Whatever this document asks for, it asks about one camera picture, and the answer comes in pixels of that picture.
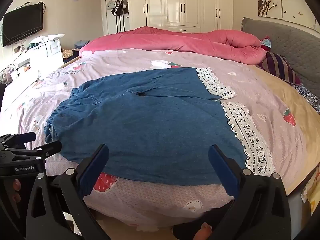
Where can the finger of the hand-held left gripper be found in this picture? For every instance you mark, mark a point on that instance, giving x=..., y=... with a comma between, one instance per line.
x=23, y=138
x=47, y=148

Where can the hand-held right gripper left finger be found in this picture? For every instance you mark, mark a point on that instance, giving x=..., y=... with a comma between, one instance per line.
x=93, y=170

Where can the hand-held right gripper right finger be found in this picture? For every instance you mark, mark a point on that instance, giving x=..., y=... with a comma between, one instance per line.
x=222, y=170

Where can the blue denim pants lace trim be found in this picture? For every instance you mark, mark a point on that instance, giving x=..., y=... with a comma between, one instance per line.
x=150, y=130

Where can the person's left hand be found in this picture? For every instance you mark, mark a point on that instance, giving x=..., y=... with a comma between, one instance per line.
x=16, y=187

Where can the person's foot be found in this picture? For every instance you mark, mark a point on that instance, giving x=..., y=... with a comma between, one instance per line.
x=203, y=231

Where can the pink printed bed sheet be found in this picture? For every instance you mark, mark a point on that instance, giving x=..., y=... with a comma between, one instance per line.
x=250, y=85

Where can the yellow printed cloth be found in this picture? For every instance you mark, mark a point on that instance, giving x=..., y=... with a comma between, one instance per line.
x=311, y=192

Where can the brown floral cushion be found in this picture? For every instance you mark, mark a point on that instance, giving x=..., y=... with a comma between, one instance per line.
x=67, y=53

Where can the beige bed sheet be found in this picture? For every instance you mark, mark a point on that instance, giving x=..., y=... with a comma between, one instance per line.
x=295, y=97

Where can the pile of blue clothes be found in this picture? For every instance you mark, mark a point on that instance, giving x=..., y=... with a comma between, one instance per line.
x=82, y=44

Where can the black flat television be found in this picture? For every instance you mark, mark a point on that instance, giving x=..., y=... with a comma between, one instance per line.
x=22, y=25

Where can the blue patterned pillow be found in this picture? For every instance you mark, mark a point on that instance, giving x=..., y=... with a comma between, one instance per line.
x=308, y=96

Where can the striped pillow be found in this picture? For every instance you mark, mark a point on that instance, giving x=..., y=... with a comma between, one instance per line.
x=277, y=67

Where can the pink quilt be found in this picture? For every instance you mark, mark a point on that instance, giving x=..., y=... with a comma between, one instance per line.
x=175, y=40

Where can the white door with hooks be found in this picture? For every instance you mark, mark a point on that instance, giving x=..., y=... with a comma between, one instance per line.
x=106, y=22

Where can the grey padded headboard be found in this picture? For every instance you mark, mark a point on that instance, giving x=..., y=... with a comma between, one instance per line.
x=287, y=40

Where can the white hanging bag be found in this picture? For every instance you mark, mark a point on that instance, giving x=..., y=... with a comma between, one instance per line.
x=110, y=3

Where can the black hanging bag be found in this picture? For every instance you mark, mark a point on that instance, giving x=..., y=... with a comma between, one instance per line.
x=121, y=7

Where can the white wardrobe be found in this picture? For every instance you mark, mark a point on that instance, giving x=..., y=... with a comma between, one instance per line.
x=175, y=2

